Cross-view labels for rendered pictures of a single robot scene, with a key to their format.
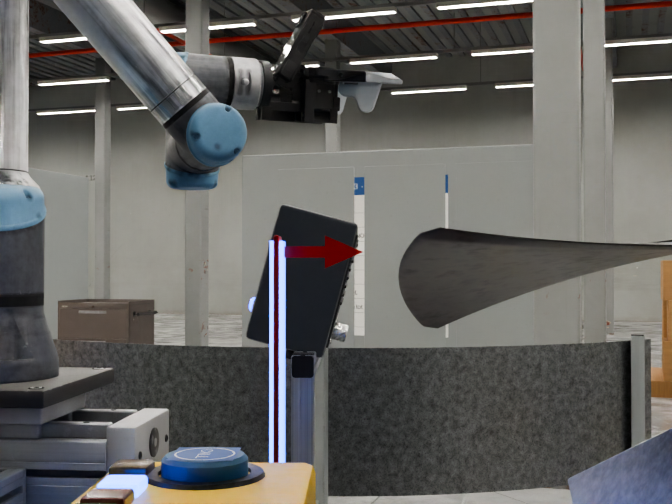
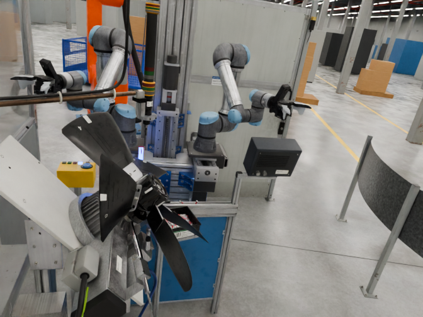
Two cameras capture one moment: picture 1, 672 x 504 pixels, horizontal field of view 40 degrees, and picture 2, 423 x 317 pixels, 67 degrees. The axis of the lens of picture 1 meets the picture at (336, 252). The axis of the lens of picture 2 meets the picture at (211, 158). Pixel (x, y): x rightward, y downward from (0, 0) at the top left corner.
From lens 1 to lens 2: 1.64 m
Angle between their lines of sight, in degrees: 74
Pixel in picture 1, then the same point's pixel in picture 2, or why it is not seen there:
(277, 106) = (272, 109)
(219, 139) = (230, 118)
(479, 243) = not seen: hidden behind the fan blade
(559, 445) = not seen: outside the picture
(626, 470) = not seen: hidden behind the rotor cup
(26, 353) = (200, 146)
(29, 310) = (204, 139)
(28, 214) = (206, 122)
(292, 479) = (84, 170)
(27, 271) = (204, 132)
